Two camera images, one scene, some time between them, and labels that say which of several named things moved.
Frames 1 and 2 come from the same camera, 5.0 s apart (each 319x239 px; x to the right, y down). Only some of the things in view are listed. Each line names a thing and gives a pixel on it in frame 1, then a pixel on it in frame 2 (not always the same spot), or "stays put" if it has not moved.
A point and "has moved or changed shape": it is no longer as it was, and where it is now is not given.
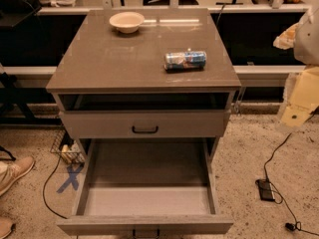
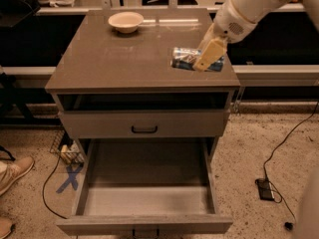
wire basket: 70,149 stays put
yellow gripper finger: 301,96 → 210,53
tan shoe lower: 5,227 stays put
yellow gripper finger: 286,39 → 208,37
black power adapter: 265,189 stays put
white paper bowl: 127,22 stays put
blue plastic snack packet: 184,61 has moved or changed shape
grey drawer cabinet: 147,139 stays put
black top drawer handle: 145,131 stays put
